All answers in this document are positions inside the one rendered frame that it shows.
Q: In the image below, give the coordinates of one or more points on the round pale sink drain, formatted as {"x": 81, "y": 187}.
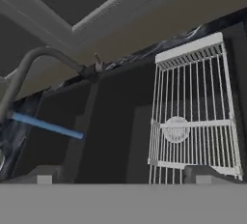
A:
{"x": 176, "y": 129}

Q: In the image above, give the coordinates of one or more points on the dark sink basin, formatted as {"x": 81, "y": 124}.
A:
{"x": 115, "y": 121}

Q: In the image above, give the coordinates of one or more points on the grey curved sink faucet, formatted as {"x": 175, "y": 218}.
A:
{"x": 19, "y": 73}

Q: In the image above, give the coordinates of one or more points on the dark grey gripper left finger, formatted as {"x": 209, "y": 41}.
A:
{"x": 48, "y": 172}

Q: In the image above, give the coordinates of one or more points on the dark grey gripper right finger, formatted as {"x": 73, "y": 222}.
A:
{"x": 199, "y": 171}

